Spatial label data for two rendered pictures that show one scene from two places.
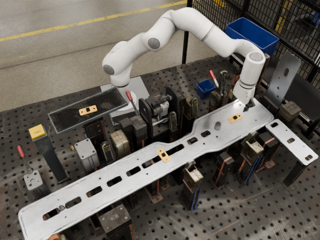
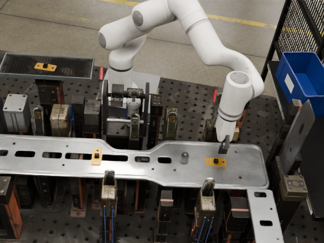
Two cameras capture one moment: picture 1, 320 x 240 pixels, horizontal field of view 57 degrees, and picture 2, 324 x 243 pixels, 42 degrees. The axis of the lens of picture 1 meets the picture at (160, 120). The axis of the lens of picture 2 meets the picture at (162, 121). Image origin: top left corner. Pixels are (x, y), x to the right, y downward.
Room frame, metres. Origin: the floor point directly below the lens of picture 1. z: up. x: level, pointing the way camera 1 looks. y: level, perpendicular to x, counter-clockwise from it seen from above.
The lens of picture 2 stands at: (-0.04, -0.68, 2.28)
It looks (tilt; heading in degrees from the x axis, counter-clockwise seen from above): 46 degrees down; 26
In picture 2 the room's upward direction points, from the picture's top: 7 degrees clockwise
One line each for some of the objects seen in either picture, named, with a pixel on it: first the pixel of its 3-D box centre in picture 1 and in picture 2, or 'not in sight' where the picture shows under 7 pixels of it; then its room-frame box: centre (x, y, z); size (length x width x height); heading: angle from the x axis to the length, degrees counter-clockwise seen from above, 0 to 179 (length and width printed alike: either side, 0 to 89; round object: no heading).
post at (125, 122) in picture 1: (128, 144); (80, 132); (0.90, 0.17, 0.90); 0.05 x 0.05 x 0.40; 32
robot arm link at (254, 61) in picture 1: (252, 67); (236, 92); (1.02, -0.42, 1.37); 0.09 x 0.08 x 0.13; 156
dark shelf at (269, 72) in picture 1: (267, 67); (310, 128); (1.42, -0.68, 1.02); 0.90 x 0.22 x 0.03; 32
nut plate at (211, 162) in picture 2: (235, 117); (215, 161); (1.02, -0.42, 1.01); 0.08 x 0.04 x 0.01; 122
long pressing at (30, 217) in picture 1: (160, 158); (91, 158); (0.75, -0.01, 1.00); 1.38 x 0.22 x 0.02; 122
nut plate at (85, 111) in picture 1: (87, 109); (45, 66); (0.93, 0.35, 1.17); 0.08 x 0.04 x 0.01; 113
